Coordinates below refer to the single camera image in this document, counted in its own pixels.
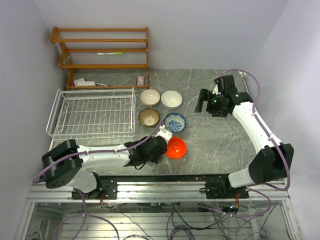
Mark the brown patterned bowl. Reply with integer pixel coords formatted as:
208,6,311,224
138,108,160,128

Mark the wooden shelf rack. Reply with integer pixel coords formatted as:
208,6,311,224
50,26,151,90

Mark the red white small box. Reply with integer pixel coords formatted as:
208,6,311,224
136,76,145,87

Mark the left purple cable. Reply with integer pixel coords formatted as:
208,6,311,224
32,119,165,240

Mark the orange bowl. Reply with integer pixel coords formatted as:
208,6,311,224
165,137,187,159

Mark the white wire dish rack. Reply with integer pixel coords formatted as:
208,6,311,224
46,88,136,140

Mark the green white pen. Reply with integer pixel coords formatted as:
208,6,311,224
97,52,123,56

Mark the blue floral bowl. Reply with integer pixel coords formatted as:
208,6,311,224
163,112,187,133

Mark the white box under shelf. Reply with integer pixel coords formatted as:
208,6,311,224
73,77,96,87

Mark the cream bowl blue base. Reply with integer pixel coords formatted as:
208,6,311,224
140,89,161,108

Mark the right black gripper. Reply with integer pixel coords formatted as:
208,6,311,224
194,88,227,118

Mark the plain white bowl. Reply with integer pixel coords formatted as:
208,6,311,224
161,90,183,110

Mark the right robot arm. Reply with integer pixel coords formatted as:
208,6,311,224
194,75,294,198

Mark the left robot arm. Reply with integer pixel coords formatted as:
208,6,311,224
41,135,169,199

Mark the aluminium mounting rail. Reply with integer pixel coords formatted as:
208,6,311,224
26,181,290,203

